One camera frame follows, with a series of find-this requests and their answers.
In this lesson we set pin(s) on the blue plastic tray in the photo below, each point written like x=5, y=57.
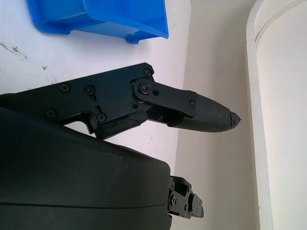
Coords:
x=108, y=14

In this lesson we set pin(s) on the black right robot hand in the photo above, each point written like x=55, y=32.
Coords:
x=72, y=172

